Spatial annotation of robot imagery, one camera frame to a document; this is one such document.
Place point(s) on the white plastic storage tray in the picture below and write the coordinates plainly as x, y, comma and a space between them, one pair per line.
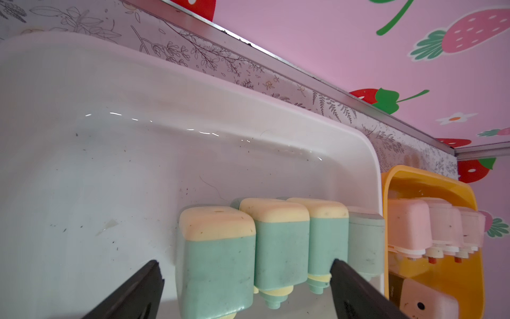
103, 146

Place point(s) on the yellow plastic storage tray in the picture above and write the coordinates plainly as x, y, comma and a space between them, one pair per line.
464, 281

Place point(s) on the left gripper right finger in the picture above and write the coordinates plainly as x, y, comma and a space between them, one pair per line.
354, 297

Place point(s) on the green sharpener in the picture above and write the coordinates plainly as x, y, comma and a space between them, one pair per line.
366, 242
215, 261
328, 239
282, 246

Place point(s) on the pink sharpener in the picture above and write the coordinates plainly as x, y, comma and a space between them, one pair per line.
409, 229
473, 225
420, 301
446, 229

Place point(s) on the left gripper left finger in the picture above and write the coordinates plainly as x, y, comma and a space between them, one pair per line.
138, 297

